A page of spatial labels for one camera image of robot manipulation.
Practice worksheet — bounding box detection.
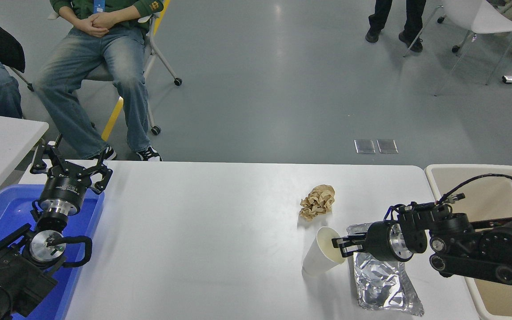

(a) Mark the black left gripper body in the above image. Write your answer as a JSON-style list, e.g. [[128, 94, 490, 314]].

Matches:
[[40, 171, 92, 208]]

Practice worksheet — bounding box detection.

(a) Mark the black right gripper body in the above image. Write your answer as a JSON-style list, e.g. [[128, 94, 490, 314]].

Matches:
[[365, 221, 399, 263]]

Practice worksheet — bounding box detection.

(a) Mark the white paper cup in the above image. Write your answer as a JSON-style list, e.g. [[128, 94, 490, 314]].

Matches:
[[302, 227, 347, 277]]

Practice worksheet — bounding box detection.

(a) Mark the silver foil tray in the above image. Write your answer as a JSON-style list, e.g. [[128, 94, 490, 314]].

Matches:
[[346, 222, 424, 316]]

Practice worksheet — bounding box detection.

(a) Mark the tan paper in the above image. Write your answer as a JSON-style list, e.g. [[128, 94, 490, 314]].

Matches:
[[300, 184, 336, 222]]

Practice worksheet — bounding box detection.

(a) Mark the seated person's right hand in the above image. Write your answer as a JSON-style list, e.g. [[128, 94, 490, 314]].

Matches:
[[73, 16, 110, 37]]

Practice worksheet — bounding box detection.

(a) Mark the seated person's left hand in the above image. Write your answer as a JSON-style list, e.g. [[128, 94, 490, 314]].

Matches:
[[91, 12, 119, 29]]

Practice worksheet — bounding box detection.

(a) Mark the blue plastic tray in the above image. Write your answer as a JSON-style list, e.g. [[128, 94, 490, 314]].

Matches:
[[0, 184, 105, 320]]

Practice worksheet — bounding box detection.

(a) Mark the grey chair leg with castor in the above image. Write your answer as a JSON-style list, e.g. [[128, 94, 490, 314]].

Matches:
[[5, 66, 35, 92]]

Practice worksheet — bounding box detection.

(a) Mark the metal floor socket plate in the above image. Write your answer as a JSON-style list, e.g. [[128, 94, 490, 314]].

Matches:
[[354, 139, 376, 155], [376, 139, 399, 154]]

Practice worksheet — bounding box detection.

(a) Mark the seated person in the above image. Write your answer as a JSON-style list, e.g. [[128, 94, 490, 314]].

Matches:
[[33, 0, 165, 161]]

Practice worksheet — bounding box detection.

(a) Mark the rolling chair with armrests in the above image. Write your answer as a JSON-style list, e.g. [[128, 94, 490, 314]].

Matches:
[[47, 0, 183, 136]]

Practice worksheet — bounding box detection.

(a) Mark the large pale plastic bin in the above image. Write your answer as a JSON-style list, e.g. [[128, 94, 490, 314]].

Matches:
[[424, 164, 512, 320]]

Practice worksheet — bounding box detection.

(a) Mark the white shell chair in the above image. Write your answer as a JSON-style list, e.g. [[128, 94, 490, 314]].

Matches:
[[404, 0, 512, 96]]

